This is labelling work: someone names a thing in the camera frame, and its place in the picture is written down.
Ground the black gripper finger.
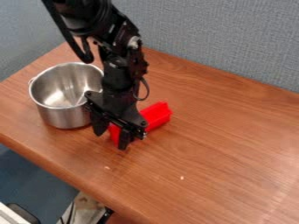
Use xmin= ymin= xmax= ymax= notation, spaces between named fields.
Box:
xmin=90 ymin=111 xmax=110 ymax=137
xmin=118 ymin=128 xmax=134 ymax=151

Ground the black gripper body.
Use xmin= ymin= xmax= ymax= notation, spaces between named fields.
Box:
xmin=84 ymin=87 xmax=148 ymax=139

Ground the red plastic block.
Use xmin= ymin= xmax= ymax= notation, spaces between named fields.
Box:
xmin=108 ymin=101 xmax=173 ymax=147

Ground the stainless steel pot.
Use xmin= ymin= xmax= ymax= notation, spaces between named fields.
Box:
xmin=28 ymin=62 xmax=104 ymax=129

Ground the black white floor object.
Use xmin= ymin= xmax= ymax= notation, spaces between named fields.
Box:
xmin=0 ymin=202 xmax=42 ymax=224

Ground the table leg frame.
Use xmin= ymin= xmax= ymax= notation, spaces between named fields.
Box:
xmin=58 ymin=192 xmax=114 ymax=224

